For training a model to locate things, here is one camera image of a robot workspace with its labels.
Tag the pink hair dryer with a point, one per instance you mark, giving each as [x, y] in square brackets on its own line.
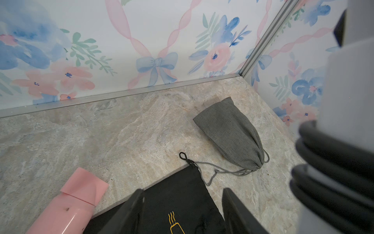
[71, 211]

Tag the black pouch with gold logo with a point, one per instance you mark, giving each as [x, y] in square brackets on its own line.
[179, 204]

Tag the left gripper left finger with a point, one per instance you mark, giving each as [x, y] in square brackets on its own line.
[127, 219]

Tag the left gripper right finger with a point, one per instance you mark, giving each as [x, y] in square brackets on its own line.
[238, 219]

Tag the white hair dryer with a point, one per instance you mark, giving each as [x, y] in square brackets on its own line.
[336, 183]

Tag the grey drawstring pouch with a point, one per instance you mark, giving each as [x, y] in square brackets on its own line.
[234, 136]

